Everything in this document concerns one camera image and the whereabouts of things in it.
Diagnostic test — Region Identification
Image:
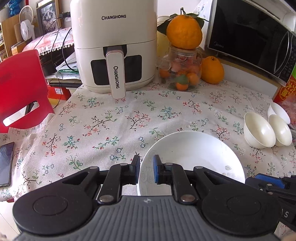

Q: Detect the small white fan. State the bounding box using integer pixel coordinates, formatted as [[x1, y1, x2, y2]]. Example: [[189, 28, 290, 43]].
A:
[[18, 5, 36, 41]]

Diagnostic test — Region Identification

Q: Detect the large orange on table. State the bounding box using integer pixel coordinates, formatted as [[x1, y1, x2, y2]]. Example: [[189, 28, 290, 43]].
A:
[[201, 56, 224, 84]]

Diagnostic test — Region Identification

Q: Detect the small white bowl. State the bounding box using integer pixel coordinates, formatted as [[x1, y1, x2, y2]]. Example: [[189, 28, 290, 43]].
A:
[[267, 102, 290, 125]]

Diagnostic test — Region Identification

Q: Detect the glass jar of small oranges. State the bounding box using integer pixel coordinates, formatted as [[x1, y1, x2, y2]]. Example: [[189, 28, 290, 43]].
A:
[[157, 45, 202, 91]]

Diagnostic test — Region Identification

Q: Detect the black microwave oven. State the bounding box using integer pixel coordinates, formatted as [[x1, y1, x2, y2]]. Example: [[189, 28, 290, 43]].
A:
[[206, 1, 295, 85]]

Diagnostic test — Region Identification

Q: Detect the large white bowl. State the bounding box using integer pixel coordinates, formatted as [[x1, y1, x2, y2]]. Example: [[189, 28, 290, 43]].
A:
[[268, 114, 292, 147], [243, 112, 276, 149]]

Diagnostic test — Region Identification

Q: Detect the orange with leaves on jar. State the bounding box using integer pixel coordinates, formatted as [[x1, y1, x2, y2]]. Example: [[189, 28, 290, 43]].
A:
[[157, 7, 208, 50]]

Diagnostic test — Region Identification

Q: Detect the floral tablecloth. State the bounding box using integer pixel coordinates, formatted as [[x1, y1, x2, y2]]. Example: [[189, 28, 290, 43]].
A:
[[1, 80, 295, 201]]

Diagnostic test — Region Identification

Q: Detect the white air fryer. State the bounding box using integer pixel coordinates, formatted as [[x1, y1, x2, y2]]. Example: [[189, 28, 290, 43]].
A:
[[70, 1, 158, 99]]

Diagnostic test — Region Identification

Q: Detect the bag of small oranges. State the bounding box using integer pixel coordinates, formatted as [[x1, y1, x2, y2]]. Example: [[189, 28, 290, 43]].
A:
[[281, 99, 296, 126]]

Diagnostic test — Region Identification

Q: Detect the plain white plate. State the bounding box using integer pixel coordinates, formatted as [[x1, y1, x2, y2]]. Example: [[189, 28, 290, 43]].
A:
[[137, 131, 245, 196]]

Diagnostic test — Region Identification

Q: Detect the black smartphone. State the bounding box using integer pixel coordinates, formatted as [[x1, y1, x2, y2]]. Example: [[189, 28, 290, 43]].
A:
[[0, 142, 15, 187]]

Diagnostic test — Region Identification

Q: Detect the red gift box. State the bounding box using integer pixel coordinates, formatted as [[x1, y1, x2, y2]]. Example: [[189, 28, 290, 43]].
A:
[[273, 67, 296, 104]]

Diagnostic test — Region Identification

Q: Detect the white wooden shelf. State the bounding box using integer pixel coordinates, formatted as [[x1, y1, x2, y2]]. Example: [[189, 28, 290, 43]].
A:
[[219, 58, 281, 99]]

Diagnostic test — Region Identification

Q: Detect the red plastic chair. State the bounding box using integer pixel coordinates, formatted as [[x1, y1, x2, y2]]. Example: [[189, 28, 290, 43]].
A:
[[1, 50, 54, 133]]

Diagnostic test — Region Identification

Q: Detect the framed cat picture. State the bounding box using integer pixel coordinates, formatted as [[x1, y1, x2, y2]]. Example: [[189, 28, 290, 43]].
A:
[[36, 0, 61, 35]]

